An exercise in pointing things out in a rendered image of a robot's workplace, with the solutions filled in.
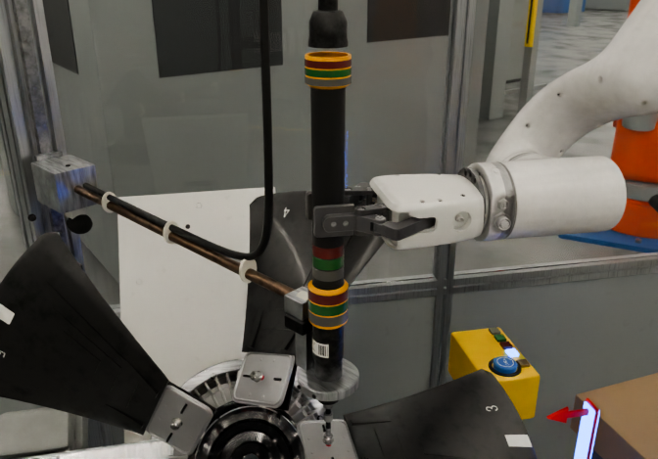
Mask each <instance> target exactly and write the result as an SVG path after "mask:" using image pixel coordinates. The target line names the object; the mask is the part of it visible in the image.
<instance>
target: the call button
mask: <svg viewBox="0 0 658 459"><path fill-rule="evenodd" d="M493 368H494V369H495V370H496V371H498V372H500V373H504V374H512V373H515V372H516V370H517V363H516V361H515V360H514V359H512V358H511V357H510V356H499V357H497V358H494V359H493Z"/></svg>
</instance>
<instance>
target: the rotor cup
mask: <svg viewBox="0 0 658 459"><path fill-rule="evenodd" d="M296 428H297V424H296V423H295V421H294V420H293V419H292V417H291V416H290V415H289V414H288V413H287V412H286V411H284V410H279V409H272V408H266V407H262V406H253V405H247V404H241V403H237V402H235V401H234V400H233V401H230V402H227V403H225V404H223V405H221V406H219V407H218V408H216V411H215V413H214V415H213V416H212V418H211V421H210V423H209V425H208V426H207V428H206V430H205V433H204V435H203V436H202V438H201V439H200V441H199V443H198V445H197V447H196V448H195V450H194V452H193V454H192V455H188V459H243V457H244V456H245V455H247V454H250V453H253V454H256V455H257V456H258V458H259V459H306V452H305V448H304V444H303V442H302V439H301V437H300V435H299V433H298V431H297V430H296Z"/></svg>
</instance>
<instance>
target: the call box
mask: <svg viewBox="0 0 658 459"><path fill-rule="evenodd" d="M497 328H498V327H497ZM498 329H499V330H500V331H501V333H502V334H503V335H504V336H505V337H506V341H507V342H510V343H511V344H512V345H513V348H515V349H516V350H517V351H518V353H519V356H515V357H511V358H512V359H514V360H515V361H516V360H518V359H526V358H525V357H524V356H523V354H522V353H521V352H520V351H519V350H518V348H517V347H516V346H515V345H514V344H513V342H512V341H511V340H509V339H508V337H507V336H506V335H505V334H504V333H503V332H502V330H501V329H500V328H498ZM499 356H508V354H507V353H506V352H505V349H503V348H502V347H501V346H500V344H499V343H498V342H497V341H496V339H495V338H494V335H492V334H491V333H490V332H489V328H488V329H479V330H470V331H461V332H453V333H451V337H450V349H449V361H448V372H449V373H450V375H451V376H452V378H453V379H454V380H455V379H458V378H460V377H463V376H465V375H468V374H470V373H473V372H475V371H477V370H480V369H484V370H486V371H489V372H491V373H492V374H493V375H494V376H495V377H496V379H497V380H498V381H499V383H500V384H501V385H502V387H503V388H504V390H505V391H506V393H507V394H508V396H509V398H510V399H511V401H512V403H513V404H514V406H515V408H516V410H517V411H518V413H519V415H520V417H521V419H522V420H523V419H530V418H534V417H535V411H536V404H537V397H538V391H539V384H540V375H539V374H538V372H537V371H536V370H535V369H534V368H533V366H532V365H531V364H530V367H525V368H521V367H520V366H519V365H518V363H517V362H516V363H517V370H516V372H515V373H512V374H504V373H500V372H498V371H496V370H495V369H494V368H493V363H494V358H497V357H499Z"/></svg>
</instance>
